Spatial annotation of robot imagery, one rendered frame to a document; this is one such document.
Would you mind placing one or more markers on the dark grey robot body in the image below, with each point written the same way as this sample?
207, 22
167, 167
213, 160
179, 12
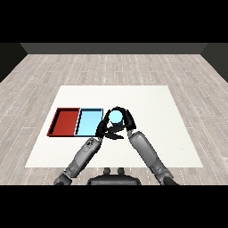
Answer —
114, 179

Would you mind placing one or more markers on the red shallow open box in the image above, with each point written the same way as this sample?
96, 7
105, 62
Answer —
66, 121

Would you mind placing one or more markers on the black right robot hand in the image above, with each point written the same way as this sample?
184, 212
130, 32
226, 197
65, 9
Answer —
128, 119

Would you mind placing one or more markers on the small blue can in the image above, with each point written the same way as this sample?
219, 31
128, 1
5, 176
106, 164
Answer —
115, 117

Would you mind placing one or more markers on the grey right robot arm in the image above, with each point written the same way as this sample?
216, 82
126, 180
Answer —
150, 156

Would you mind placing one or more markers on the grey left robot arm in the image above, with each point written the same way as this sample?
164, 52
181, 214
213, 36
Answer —
80, 160

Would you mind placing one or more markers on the light blue shallow open box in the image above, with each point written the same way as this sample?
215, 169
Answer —
89, 121

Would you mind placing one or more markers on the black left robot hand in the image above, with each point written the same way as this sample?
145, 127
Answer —
102, 127

